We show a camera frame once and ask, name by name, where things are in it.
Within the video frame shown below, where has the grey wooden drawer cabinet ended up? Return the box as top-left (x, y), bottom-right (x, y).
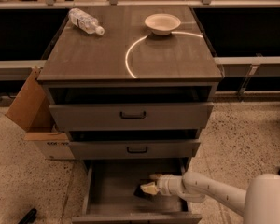
top-left (36, 5), bottom-right (224, 224)

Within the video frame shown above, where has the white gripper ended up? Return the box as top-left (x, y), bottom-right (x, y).
top-left (140, 174), bottom-right (184, 196)

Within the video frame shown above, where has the open cardboard box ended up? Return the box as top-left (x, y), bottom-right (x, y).
top-left (6, 67), bottom-right (74, 160)

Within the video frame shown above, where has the clear plastic water bottle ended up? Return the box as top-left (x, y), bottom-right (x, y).
top-left (68, 8), bottom-right (105, 35)

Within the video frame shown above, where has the white paper bowl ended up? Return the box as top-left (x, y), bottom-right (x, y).
top-left (145, 13), bottom-right (181, 35)

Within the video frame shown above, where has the middle grey drawer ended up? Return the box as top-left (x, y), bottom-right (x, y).
top-left (69, 139), bottom-right (200, 160)

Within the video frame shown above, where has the black object on floor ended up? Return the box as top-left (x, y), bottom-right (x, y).
top-left (18, 208), bottom-right (37, 224)

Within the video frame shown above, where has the dark chocolate rxbar wrapper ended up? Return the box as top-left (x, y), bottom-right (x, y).
top-left (133, 179), bottom-right (156, 201)

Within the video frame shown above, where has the top grey drawer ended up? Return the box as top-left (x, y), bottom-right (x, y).
top-left (49, 102), bottom-right (213, 131)

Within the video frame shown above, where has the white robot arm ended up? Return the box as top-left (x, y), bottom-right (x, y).
top-left (140, 172), bottom-right (280, 224)

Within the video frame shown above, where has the bottom grey open drawer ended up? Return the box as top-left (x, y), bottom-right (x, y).
top-left (72, 158), bottom-right (202, 224)

